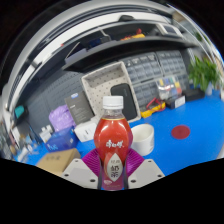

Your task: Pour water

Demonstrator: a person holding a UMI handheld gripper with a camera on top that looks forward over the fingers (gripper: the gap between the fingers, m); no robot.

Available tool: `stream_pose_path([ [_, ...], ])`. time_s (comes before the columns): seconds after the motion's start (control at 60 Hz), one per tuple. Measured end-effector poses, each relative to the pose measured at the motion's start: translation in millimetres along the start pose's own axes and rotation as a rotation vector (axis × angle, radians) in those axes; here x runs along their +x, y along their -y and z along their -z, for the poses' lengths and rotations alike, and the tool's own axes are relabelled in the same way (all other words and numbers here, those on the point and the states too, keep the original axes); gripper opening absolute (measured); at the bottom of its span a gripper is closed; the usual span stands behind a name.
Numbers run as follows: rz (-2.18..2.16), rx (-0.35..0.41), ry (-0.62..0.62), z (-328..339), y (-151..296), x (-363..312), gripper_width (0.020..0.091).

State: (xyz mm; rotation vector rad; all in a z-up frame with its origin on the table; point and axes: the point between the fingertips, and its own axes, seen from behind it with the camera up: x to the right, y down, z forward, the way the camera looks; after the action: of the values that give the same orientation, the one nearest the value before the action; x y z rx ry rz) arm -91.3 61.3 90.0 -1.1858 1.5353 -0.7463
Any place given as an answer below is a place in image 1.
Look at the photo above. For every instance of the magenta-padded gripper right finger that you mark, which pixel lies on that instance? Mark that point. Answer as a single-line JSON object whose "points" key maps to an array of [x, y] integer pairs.
{"points": [[146, 171]]}

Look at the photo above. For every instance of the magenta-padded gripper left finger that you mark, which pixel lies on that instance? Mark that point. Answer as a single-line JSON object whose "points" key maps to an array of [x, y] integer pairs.
{"points": [[80, 171]]}

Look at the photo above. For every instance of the red drink bottle white cap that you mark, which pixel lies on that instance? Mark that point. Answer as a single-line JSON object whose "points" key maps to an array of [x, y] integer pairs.
{"points": [[113, 136]]}

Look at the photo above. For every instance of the brown cardboard box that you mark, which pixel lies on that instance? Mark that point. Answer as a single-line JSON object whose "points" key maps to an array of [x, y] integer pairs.
{"points": [[56, 161]]}

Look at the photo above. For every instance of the blue box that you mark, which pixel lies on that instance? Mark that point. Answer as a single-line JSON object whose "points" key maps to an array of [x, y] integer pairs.
{"points": [[61, 140]]}

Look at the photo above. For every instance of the flat round red coaster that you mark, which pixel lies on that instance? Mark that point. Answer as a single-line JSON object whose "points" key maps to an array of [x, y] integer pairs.
{"points": [[180, 132]]}

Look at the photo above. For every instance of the yellow multimeter red leads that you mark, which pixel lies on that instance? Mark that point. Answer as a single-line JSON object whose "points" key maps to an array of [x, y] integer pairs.
{"points": [[151, 111]]}

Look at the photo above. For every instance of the dark grey upright box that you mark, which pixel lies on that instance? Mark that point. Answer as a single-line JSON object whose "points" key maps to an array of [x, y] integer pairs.
{"points": [[78, 108]]}

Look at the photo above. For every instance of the black box white label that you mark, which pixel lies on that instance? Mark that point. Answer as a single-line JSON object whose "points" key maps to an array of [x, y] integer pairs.
{"points": [[176, 102]]}

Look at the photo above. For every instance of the black rectangular case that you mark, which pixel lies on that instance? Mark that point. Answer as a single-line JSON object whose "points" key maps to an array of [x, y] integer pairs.
{"points": [[125, 98]]}

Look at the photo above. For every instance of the small grey drawer cabinet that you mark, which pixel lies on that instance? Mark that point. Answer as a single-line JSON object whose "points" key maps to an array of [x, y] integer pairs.
{"points": [[146, 94]]}

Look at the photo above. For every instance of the clear box colourful parts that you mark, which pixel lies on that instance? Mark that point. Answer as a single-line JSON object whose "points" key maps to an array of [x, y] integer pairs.
{"points": [[170, 87]]}

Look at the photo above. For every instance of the flat black case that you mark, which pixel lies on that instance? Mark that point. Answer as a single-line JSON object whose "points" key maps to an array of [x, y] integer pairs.
{"points": [[194, 94]]}

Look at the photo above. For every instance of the white perforated tray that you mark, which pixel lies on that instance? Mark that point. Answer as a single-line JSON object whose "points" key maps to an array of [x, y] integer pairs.
{"points": [[100, 81]]}

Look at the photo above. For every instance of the grey parts drawer cabinet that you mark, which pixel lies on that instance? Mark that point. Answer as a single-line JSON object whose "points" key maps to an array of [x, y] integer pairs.
{"points": [[141, 69], [171, 63]]}

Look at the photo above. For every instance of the green potted plant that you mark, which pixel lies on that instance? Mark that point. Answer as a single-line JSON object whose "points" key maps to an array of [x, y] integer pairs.
{"points": [[203, 73]]}

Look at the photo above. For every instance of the yellow tool red leads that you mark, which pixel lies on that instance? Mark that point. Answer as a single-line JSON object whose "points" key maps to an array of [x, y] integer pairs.
{"points": [[133, 36]]}

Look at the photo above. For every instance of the grey oscilloscope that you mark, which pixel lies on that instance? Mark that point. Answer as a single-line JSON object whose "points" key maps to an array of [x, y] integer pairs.
{"points": [[170, 30]]}

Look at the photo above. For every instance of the black rounded object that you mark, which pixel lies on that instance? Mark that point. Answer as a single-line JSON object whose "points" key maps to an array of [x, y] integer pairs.
{"points": [[126, 18]]}

